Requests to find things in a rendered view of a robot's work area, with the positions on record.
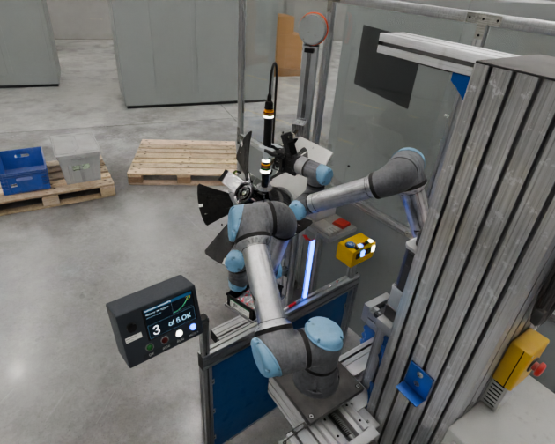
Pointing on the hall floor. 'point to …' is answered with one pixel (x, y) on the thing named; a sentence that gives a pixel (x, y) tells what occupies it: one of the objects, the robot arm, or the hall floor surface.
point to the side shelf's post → (314, 264)
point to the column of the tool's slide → (307, 86)
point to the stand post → (290, 270)
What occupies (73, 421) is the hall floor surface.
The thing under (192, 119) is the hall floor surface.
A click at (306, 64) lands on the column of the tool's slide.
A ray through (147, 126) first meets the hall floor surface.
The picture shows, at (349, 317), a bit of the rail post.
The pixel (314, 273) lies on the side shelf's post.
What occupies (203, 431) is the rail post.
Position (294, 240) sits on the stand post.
